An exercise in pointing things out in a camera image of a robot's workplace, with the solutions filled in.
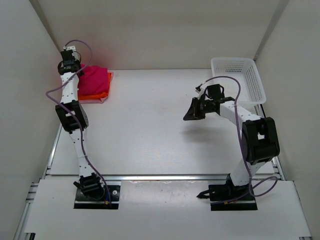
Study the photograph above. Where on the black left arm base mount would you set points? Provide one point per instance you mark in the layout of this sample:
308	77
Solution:
101	201

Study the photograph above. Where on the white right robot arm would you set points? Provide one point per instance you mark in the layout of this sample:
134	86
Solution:
257	135

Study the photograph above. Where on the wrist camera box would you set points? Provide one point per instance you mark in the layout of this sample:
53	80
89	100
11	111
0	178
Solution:
201	92
69	48

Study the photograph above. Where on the white perforated plastic basket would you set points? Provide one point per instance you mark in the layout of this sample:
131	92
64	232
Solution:
245	71

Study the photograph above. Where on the light pink t-shirt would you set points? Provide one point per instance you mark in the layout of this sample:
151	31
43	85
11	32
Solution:
99	100

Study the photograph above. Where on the aluminium table edge rail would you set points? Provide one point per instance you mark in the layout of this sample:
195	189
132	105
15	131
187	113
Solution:
181	177

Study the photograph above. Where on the orange t-shirt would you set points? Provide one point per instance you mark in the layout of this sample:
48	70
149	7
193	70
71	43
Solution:
94	86

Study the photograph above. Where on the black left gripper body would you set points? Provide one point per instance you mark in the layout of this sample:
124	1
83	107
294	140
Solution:
69	65

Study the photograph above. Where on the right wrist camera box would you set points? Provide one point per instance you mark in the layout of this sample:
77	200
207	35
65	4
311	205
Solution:
201	92

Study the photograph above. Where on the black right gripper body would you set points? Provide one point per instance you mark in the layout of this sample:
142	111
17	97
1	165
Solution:
198	108

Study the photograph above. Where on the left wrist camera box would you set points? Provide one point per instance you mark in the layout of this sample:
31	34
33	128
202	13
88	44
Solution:
69	48

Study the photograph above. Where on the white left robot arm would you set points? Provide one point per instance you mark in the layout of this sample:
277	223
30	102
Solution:
75	121

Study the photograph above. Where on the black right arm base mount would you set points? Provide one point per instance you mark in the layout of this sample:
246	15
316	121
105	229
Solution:
227	197

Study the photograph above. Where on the magenta t-shirt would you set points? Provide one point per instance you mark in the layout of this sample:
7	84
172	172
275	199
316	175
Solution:
92	69

